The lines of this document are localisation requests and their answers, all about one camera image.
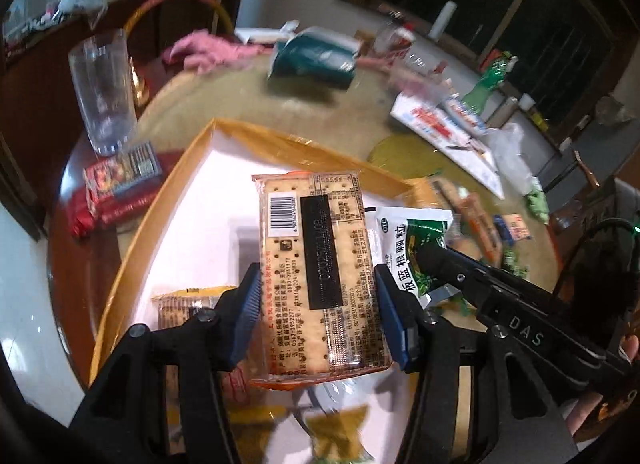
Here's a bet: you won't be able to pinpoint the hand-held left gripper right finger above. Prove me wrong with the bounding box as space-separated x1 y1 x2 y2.
374 263 581 464

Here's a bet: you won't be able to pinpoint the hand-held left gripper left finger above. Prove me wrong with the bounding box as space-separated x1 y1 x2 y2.
67 261 266 464

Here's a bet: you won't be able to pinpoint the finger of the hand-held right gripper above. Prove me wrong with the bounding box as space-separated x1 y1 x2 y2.
414 244 506 295

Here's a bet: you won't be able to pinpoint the green and white sachet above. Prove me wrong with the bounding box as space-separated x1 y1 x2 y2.
364 205 463 312

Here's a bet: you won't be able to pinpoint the orange cracker packet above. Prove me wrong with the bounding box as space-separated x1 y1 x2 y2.
151 286 251 395
250 170 393 390

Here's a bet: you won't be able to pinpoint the gold round board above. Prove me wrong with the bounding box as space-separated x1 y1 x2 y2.
367 134 446 180

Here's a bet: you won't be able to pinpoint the yellow cardboard box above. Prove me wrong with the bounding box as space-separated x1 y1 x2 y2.
89 117 473 464

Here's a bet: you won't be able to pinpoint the person's right hand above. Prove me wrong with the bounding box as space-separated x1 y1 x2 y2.
564 333 640 442

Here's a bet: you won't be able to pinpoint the orange stick snack packet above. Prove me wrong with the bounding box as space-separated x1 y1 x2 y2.
452 189 501 265

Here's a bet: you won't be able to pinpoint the green wrapped candies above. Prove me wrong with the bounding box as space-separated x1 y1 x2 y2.
500 246 528 280

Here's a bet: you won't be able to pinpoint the small blue snack packet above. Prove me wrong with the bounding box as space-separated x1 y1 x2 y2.
492 213 533 245

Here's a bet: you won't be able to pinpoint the green cloth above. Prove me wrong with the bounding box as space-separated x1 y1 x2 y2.
522 186 551 222

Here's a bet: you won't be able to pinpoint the white printed brochure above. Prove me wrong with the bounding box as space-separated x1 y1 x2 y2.
390 91 506 200

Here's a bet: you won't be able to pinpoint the yellow snack packet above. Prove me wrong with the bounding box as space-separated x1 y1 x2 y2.
270 404 376 464

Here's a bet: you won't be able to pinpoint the white plastic bag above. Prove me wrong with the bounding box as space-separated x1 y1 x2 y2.
487 121 538 185

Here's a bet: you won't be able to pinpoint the wooden chair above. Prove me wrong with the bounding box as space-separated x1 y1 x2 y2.
542 149 611 205

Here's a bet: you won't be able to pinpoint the green plastic bottle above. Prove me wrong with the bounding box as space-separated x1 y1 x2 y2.
460 51 518 115

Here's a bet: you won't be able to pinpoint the red snack packet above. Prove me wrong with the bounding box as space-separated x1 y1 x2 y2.
70 141 176 240

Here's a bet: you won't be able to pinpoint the clear plastic container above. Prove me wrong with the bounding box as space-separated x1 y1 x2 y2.
370 24 451 95

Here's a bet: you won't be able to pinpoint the teal snack bag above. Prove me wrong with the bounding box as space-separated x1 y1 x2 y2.
265 26 361 92

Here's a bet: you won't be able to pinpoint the white paper roll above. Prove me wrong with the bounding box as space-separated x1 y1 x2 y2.
430 0 458 40

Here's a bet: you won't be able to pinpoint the clear drinking glass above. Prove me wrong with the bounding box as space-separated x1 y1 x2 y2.
67 29 138 157

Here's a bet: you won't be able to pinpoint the pink cloth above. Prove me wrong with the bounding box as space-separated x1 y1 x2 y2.
161 29 273 75

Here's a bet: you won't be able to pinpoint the dark wooden sideboard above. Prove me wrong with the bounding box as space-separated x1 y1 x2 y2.
0 0 251 225

